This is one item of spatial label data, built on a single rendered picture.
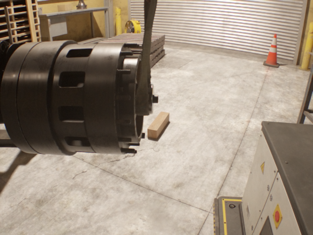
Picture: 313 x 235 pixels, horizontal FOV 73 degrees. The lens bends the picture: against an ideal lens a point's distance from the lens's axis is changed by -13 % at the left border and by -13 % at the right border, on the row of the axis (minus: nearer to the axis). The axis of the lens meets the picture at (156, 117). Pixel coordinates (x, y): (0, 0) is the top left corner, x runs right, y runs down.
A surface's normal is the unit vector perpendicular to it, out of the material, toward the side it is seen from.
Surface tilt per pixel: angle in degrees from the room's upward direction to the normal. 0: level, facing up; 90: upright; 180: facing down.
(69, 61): 31
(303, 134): 0
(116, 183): 0
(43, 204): 0
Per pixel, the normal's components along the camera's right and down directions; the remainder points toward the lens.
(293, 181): 0.00, -0.88
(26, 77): -0.04, -0.22
